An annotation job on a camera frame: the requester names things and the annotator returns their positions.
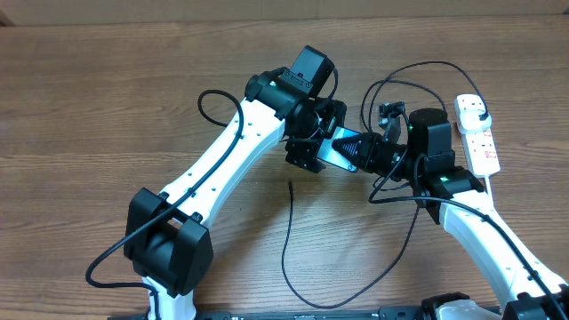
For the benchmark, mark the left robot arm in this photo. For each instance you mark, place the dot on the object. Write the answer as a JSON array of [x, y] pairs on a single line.
[[168, 233]]

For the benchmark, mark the white power strip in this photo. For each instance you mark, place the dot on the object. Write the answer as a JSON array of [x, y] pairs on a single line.
[[479, 147]]

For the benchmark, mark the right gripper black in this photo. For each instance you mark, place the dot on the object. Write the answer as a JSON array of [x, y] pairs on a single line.
[[369, 144]]

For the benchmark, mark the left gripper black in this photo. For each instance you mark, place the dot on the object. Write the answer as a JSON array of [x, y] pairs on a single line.
[[305, 154]]

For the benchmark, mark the white charger plug adapter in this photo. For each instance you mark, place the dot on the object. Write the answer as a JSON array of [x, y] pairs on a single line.
[[471, 121]]

